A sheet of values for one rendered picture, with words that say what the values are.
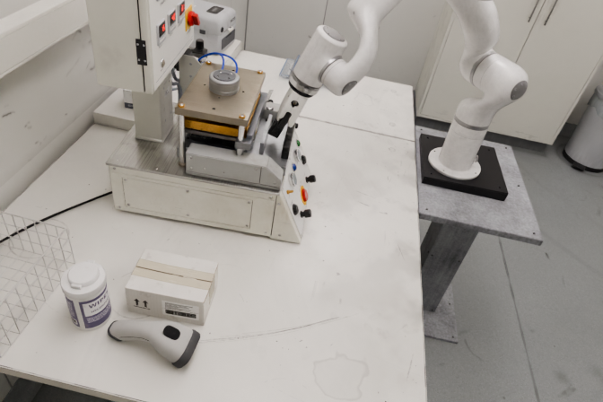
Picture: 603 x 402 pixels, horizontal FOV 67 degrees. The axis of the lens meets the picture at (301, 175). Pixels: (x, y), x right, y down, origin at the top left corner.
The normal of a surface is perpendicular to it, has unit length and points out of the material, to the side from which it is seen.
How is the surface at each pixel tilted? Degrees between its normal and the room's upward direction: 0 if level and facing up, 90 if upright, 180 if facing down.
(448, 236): 90
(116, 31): 90
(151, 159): 0
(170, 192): 90
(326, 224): 0
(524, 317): 0
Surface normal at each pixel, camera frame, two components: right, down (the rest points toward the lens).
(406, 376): 0.14, -0.77
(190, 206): -0.11, 0.62
